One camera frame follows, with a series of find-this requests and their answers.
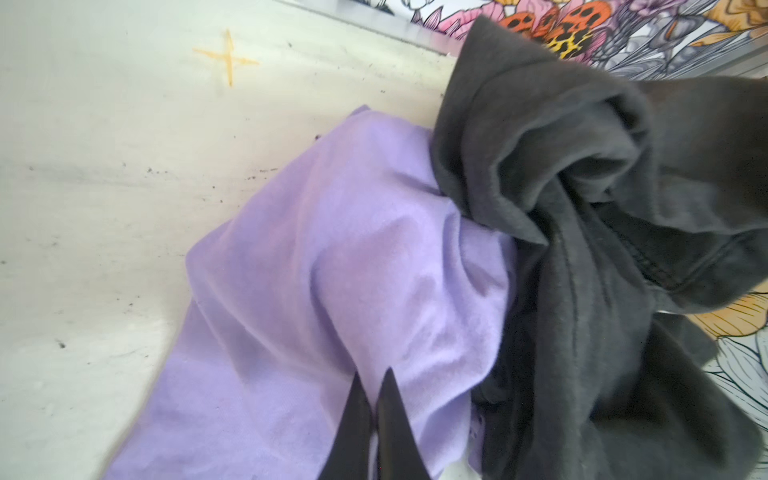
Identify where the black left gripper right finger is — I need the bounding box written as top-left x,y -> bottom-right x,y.
376,368 -> 431,480

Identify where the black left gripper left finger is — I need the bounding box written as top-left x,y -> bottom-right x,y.
317,374 -> 373,480

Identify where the dark grey cloth garment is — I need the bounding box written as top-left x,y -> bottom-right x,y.
431,17 -> 767,479

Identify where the lilac purple cloth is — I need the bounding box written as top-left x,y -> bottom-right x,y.
105,108 -> 516,479

